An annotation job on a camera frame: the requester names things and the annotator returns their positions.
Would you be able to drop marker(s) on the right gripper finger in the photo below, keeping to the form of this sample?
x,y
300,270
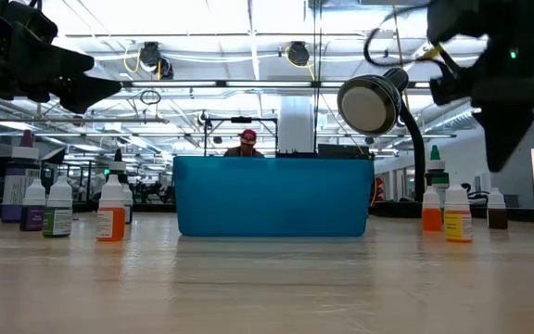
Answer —
x,y
503,134

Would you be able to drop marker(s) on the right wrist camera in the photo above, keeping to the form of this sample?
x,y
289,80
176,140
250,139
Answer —
x,y
450,83

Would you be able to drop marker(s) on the large green food coloring bottle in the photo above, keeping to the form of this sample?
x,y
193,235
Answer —
x,y
435,164

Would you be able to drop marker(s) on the small yellow dropper bottle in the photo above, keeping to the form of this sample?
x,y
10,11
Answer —
x,y
458,227

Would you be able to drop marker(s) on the small orange bottle white label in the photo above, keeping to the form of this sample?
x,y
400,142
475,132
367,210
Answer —
x,y
110,222

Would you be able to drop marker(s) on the large purple food coloring bottle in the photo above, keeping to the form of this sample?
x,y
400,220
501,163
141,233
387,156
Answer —
x,y
16,190

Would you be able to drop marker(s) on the black background frame stand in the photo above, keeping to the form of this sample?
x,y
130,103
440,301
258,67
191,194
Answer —
x,y
241,119

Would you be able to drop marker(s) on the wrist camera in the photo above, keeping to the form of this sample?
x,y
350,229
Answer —
x,y
30,21
450,83

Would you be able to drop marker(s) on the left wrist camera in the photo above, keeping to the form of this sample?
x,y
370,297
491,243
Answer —
x,y
30,21

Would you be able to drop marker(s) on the small orange dropper bottle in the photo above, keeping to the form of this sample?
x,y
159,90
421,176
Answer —
x,y
432,218

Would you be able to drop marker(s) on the black flat equipment box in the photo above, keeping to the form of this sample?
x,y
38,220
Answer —
x,y
341,150

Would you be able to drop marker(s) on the small brown dropper bottle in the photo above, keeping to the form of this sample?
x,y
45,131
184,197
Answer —
x,y
498,218

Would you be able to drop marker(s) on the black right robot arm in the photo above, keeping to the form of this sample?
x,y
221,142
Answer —
x,y
480,18

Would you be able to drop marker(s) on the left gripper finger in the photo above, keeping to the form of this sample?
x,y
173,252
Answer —
x,y
88,93

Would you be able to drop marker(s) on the person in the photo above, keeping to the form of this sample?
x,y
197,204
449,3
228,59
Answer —
x,y
248,137

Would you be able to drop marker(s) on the blue plastic bin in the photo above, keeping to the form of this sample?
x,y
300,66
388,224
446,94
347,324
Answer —
x,y
271,195

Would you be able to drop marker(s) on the small green dropper bottle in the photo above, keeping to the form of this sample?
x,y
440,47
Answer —
x,y
57,222

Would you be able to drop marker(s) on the black gooseneck desk lamp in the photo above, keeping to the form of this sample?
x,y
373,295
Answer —
x,y
369,106

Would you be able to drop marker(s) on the small purple dropper bottle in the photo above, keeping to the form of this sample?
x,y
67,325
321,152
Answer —
x,y
32,218

